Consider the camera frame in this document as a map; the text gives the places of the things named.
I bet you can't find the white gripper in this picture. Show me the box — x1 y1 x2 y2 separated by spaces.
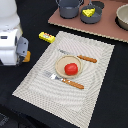
0 29 29 66

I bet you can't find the yellow toy butter box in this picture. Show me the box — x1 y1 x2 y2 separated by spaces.
39 32 55 43

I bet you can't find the red toy tomato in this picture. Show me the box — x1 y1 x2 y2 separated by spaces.
64 63 78 75

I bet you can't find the grey toy pot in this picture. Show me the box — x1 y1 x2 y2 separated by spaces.
55 0 84 19

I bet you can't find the yellow toy cheese wedge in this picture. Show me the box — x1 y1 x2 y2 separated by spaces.
82 8 95 17

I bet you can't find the orange toy bread loaf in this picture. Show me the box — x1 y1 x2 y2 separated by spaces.
23 51 31 62

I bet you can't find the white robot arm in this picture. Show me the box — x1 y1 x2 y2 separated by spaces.
0 0 29 66

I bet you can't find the round beige toy plate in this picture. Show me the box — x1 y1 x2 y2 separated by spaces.
55 55 83 78

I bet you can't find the beige woven placemat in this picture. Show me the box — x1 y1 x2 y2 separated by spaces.
13 31 114 128

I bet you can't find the grey toy saucepan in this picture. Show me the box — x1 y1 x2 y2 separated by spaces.
80 2 102 24

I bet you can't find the beige bowl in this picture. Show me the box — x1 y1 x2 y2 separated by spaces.
116 4 128 30

